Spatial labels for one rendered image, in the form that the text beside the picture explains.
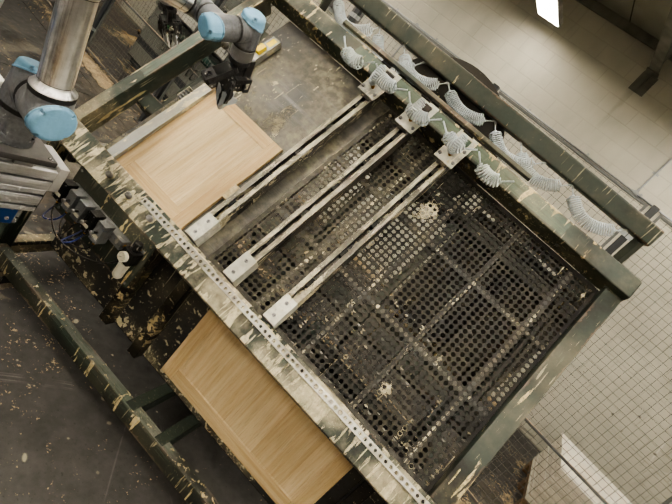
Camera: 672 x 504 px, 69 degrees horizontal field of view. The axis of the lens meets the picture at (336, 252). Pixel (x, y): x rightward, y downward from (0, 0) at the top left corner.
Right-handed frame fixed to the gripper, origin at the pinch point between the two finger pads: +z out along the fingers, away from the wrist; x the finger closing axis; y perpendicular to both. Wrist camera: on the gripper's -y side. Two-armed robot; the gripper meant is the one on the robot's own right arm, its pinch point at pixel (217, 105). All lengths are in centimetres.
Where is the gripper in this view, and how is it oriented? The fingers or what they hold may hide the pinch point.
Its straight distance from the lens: 181.3
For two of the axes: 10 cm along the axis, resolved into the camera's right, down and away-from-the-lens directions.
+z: -4.3, 5.7, 7.0
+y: 7.4, -2.2, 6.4
